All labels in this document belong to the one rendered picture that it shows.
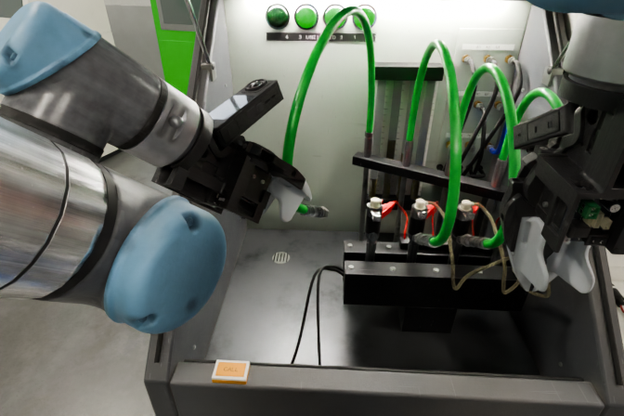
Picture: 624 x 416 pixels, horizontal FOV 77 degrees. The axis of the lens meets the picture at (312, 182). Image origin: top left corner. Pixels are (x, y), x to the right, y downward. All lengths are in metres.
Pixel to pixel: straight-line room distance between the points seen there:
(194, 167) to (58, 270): 0.22
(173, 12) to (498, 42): 2.90
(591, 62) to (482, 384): 0.49
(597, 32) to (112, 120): 0.35
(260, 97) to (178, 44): 3.13
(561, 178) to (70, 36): 0.37
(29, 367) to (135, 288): 1.96
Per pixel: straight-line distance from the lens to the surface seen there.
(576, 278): 0.42
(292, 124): 0.50
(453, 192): 0.54
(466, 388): 0.68
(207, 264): 0.24
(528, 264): 0.41
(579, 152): 0.36
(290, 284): 0.94
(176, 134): 0.38
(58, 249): 0.20
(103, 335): 2.13
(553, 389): 0.73
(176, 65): 3.64
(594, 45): 0.32
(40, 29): 0.34
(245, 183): 0.43
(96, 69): 0.35
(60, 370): 2.09
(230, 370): 0.65
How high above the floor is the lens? 1.49
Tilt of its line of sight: 30 degrees down
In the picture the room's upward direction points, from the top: straight up
